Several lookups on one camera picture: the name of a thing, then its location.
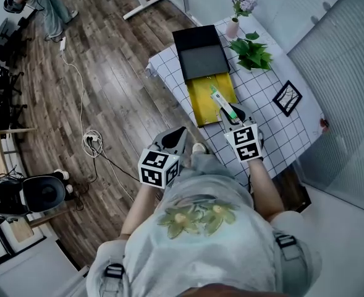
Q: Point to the black picture frame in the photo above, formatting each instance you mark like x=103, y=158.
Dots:
x=287, y=98

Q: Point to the black office chair with headrest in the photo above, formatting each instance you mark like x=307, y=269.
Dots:
x=18, y=39

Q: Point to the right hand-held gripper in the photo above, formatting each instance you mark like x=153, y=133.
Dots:
x=243, y=144

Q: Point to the table with white grid tablecloth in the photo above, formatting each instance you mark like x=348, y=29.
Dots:
x=262, y=125

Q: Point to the person's right forearm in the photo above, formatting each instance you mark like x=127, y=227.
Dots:
x=265, y=190

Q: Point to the long white power strip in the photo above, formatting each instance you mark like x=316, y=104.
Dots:
x=62, y=43

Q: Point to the person's flower print shirt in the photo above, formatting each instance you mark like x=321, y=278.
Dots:
x=206, y=249

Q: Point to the purple flowers in pink vase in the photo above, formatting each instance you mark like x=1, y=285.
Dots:
x=242, y=2

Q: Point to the green potted plant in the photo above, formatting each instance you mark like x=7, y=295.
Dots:
x=252, y=54

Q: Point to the yellow box with black lid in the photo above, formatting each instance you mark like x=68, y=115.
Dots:
x=203, y=60

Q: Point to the green white packet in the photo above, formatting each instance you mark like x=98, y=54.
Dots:
x=222, y=101

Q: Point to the person's grey trousers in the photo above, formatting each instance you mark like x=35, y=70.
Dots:
x=203, y=166

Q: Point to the black mesh office chair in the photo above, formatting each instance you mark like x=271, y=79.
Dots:
x=30, y=193

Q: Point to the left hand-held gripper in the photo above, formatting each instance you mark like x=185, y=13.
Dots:
x=158, y=169

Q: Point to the person's left forearm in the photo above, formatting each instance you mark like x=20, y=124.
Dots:
x=138, y=209

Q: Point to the person's white shoe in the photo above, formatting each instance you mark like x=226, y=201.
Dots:
x=199, y=148

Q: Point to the small red object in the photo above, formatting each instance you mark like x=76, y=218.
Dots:
x=324, y=123

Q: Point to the round black table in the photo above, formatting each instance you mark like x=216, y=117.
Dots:
x=1, y=31

